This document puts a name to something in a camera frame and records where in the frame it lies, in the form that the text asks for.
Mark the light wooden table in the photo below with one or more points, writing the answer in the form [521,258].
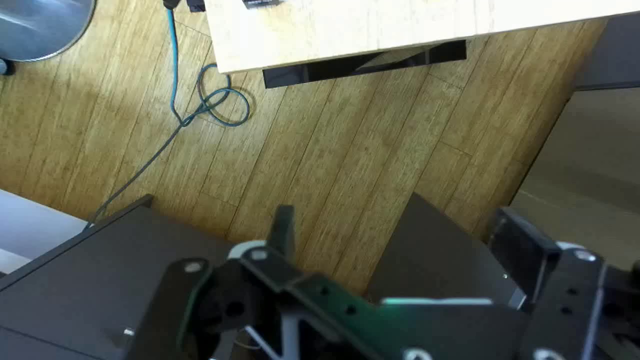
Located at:
[306,31]

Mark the dark grey cabinet door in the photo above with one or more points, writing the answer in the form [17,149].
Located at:
[431,257]

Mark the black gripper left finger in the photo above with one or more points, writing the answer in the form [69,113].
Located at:
[294,314]

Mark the dark grey cabinet top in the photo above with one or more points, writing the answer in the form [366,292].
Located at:
[117,290]

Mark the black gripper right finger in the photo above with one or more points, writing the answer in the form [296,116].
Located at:
[562,289]

